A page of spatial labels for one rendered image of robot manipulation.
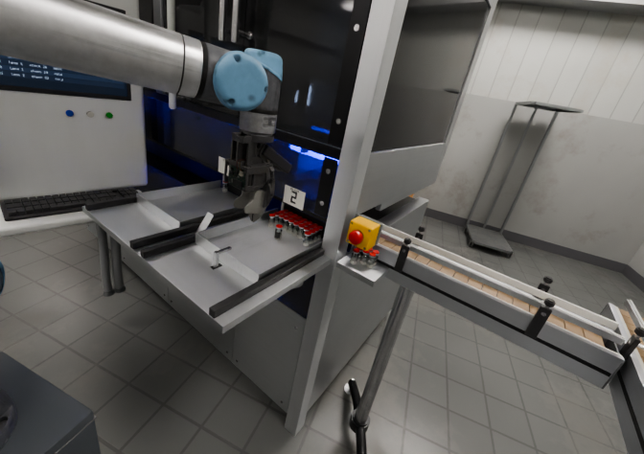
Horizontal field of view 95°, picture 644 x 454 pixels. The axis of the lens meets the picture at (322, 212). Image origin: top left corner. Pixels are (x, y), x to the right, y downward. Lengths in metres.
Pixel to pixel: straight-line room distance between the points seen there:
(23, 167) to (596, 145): 4.62
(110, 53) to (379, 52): 0.56
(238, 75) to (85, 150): 1.10
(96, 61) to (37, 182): 1.08
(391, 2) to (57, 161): 1.24
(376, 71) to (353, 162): 0.23
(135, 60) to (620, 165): 4.48
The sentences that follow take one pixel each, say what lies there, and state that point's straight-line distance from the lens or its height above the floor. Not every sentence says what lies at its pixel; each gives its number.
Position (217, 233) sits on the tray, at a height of 0.89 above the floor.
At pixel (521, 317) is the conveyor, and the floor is 0.92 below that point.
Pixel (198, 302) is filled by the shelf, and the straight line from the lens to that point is 0.73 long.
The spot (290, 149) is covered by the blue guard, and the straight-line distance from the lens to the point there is 0.94.
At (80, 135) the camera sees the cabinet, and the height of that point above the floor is 1.03.
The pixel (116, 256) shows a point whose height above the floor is 0.41.
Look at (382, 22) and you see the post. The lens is 0.81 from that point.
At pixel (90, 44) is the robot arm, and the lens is 0.43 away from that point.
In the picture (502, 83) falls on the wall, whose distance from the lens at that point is 4.18.
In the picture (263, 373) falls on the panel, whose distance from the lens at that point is 1.47.
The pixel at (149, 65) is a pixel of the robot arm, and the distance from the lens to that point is 0.44.
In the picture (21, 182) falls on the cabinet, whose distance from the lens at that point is 1.49.
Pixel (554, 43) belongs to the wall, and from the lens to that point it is 4.31.
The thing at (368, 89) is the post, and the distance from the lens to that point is 0.79.
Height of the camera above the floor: 1.35
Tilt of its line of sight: 23 degrees down
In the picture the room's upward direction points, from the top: 11 degrees clockwise
